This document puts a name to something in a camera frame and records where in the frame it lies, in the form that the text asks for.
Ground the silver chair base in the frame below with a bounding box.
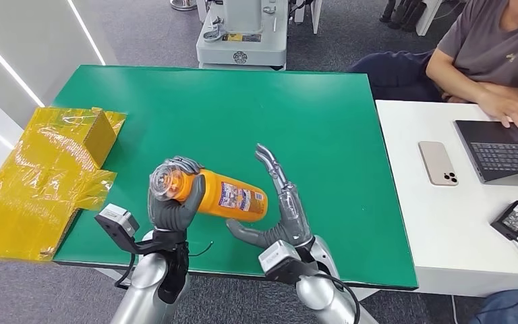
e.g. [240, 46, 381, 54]
[169, 0, 198, 13]

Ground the person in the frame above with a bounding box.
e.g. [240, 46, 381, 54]
[348, 0, 518, 134]

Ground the person's knee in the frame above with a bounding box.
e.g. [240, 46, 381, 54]
[469, 289, 518, 324]

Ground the orange detergent bottle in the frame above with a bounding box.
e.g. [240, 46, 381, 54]
[149, 161, 269, 223]

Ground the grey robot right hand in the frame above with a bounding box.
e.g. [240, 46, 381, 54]
[225, 143, 314, 250]

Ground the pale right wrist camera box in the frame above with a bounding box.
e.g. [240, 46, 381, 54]
[258, 240, 318, 286]

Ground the yellow taped cardboard box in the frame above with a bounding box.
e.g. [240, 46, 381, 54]
[0, 106, 127, 263]

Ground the black power adapter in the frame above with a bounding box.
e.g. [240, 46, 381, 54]
[490, 200, 518, 241]

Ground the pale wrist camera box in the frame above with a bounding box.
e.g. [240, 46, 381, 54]
[258, 240, 318, 286]
[94, 203, 142, 251]

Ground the white desk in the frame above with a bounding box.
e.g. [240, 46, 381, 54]
[374, 99, 518, 298]

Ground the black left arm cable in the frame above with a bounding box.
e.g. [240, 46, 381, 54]
[114, 251, 138, 290]

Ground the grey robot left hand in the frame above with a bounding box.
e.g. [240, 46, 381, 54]
[147, 155, 206, 232]

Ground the person's right hand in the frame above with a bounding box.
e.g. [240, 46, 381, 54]
[477, 88, 518, 134]

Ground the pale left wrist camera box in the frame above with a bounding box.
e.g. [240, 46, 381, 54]
[94, 203, 142, 251]

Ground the white furniture leg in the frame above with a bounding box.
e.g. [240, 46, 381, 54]
[292, 0, 322, 36]

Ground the dark grey laptop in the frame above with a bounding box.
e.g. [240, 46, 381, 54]
[455, 119, 518, 188]

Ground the beige smartphone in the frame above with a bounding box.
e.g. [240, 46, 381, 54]
[418, 140, 459, 187]

